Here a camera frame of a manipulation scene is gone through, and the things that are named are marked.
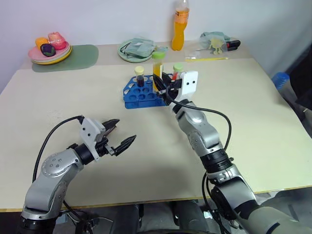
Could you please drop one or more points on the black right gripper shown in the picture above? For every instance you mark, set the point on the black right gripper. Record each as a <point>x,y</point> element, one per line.
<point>175,84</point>

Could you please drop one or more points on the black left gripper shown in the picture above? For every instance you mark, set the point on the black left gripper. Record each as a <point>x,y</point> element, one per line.
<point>103,147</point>

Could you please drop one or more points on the yellow tube green cap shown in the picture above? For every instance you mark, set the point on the yellow tube green cap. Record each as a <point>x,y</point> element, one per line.
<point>157,67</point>

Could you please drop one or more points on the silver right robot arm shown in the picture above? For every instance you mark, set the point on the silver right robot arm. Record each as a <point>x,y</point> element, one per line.
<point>204,136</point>

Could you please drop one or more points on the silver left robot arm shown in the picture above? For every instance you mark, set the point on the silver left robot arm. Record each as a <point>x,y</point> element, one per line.
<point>48,168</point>

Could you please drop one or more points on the blue test tube rack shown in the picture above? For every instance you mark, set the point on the blue test tube rack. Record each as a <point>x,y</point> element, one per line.
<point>136,95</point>

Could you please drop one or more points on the red tube green cap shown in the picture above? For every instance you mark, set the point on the red tube green cap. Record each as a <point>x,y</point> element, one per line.
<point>177,67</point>

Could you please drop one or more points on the dark red tube yellow cap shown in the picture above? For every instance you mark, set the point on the dark red tube yellow cap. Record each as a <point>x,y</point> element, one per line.
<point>140,80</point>

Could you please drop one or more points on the small clear plastic bag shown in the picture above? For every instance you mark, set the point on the small clear plastic bag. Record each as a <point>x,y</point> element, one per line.
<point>190,53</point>

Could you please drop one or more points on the teal fabric pouch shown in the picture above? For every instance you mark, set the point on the teal fabric pouch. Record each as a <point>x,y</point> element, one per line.
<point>140,47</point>

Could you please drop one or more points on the light green plate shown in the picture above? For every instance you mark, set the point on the light green plate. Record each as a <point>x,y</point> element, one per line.
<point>126,58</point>

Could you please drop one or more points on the orange soda bottle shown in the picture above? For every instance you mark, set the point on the orange soda bottle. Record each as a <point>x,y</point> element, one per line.
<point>179,36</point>

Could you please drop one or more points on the thin yellow stick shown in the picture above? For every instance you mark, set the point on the thin yellow stick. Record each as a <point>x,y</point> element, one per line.
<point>207,59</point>

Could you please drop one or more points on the clear bag with teal cloth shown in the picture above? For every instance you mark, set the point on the clear bag with teal cloth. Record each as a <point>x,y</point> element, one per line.
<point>207,36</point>

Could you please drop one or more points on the yellow-green toy figure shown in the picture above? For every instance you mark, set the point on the yellow-green toy figure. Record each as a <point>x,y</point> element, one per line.
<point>216,45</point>

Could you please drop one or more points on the red and black tool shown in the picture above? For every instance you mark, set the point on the red and black tool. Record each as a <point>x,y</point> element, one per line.
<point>232,44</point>

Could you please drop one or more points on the green placemat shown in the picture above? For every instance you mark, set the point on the green placemat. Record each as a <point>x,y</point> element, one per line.
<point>83,57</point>

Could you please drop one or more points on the stack of colourful plates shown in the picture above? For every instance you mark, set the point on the stack of colourful plates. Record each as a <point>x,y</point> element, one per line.
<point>67,56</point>

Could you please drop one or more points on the dark rounded shape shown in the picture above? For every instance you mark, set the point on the dark rounded shape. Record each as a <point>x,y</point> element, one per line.
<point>189,217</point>

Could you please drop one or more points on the purple toy fruit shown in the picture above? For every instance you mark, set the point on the purple toy fruit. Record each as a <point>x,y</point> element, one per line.
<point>47,50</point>

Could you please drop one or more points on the pink toy fruit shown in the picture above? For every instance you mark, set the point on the pink toy fruit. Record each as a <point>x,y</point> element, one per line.
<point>58,40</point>

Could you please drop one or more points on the blue ribbed container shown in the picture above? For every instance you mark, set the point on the blue ribbed container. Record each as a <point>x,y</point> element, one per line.
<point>280,80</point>

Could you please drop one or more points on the pink plate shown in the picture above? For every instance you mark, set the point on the pink plate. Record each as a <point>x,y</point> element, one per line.
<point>34,54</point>

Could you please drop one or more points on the orange toy fruit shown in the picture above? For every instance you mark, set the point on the orange toy fruit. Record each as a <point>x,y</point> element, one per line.
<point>41,42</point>

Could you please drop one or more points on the dark bulky object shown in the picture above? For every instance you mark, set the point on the dark bulky object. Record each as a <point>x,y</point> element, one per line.
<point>301,92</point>

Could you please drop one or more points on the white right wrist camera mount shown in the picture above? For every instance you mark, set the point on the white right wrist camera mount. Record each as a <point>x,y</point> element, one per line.
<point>190,84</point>

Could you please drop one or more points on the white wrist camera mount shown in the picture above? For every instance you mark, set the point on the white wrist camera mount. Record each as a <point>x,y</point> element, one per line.
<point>190,84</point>
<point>89,129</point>

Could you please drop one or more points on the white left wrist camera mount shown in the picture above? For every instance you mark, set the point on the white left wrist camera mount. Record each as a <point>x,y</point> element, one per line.
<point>89,129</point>

